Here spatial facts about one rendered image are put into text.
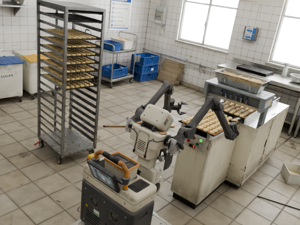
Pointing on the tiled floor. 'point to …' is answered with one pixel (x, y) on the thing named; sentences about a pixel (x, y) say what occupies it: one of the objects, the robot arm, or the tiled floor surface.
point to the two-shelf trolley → (116, 63)
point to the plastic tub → (291, 173)
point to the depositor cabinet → (255, 145)
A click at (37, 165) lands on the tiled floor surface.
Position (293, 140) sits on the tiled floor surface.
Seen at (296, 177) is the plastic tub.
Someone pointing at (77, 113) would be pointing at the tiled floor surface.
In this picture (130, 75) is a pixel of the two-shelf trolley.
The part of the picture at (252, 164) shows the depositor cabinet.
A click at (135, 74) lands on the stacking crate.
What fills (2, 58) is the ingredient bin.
